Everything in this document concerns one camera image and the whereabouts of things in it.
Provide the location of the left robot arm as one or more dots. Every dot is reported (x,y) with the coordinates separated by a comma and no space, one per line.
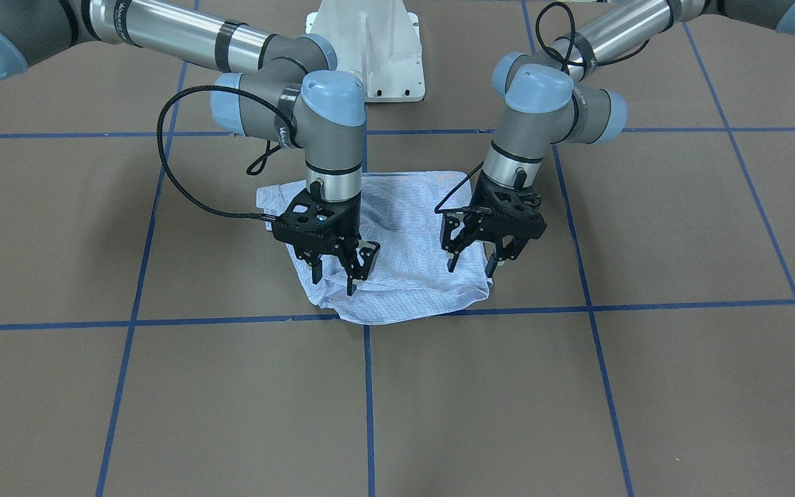
(546,103)

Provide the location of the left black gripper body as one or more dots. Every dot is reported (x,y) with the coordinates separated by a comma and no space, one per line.
(482,201)

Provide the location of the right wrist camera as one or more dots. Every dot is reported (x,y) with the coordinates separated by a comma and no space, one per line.
(305,215)

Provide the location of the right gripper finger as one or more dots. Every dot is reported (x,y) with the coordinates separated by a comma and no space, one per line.
(315,265)
(357,257)

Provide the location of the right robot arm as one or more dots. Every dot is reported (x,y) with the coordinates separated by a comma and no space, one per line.
(286,91)

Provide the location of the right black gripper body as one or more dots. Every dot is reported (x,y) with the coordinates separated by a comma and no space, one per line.
(348,219)

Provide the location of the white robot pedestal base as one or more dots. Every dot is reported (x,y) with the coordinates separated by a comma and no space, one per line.
(378,42)

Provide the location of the light blue striped shirt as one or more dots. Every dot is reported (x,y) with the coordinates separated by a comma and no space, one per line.
(410,278)

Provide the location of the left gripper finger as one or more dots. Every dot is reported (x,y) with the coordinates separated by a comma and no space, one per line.
(459,230)
(504,249)

